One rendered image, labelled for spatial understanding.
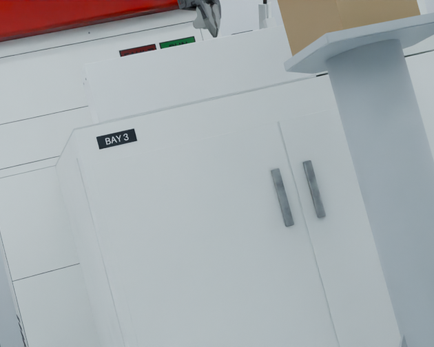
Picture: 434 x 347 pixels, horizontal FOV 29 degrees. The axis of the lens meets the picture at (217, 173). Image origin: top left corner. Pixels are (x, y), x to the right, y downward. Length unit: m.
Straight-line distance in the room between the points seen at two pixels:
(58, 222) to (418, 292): 1.19
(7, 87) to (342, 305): 1.19
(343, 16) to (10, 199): 1.26
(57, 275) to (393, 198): 1.16
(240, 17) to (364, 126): 2.72
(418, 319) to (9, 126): 1.37
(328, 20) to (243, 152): 0.46
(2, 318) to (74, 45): 1.74
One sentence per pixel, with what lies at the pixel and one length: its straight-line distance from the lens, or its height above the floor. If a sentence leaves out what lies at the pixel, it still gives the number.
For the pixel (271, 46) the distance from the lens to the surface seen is 2.04.
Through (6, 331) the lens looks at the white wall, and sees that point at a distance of 3.97.
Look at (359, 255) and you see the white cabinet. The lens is 2.04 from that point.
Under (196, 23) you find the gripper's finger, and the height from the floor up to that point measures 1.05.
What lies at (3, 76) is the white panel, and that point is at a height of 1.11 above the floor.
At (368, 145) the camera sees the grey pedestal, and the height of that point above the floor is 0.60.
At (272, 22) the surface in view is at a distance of 2.36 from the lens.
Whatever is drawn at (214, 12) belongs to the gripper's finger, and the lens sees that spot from 2.22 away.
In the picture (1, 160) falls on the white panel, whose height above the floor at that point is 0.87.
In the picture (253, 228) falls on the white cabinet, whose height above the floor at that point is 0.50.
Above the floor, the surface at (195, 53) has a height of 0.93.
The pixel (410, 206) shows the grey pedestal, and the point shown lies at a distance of 1.68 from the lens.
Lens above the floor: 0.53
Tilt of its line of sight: 3 degrees up
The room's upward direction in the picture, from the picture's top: 15 degrees counter-clockwise
